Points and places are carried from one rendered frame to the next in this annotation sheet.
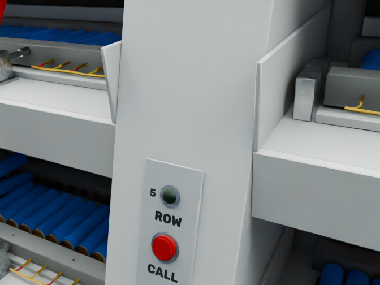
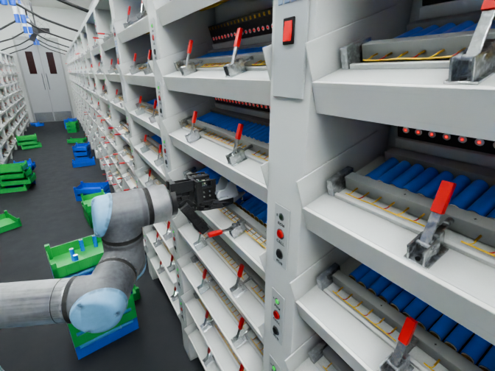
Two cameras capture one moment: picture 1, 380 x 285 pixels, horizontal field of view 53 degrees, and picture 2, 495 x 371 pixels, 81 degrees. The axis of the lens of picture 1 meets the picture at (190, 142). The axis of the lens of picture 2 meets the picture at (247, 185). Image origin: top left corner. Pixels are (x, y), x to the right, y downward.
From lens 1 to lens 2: 0.32 m
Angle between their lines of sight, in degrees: 33
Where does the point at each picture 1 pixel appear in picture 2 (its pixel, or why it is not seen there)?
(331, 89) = (347, 182)
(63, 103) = (256, 175)
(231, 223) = (297, 230)
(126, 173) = (270, 206)
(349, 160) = (328, 216)
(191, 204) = (286, 221)
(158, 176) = (278, 209)
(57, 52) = (261, 148)
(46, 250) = (257, 226)
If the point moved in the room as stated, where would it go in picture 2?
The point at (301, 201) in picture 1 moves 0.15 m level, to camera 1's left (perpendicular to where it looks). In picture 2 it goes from (317, 227) to (237, 205)
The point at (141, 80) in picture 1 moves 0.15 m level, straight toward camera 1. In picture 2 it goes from (273, 176) to (235, 210)
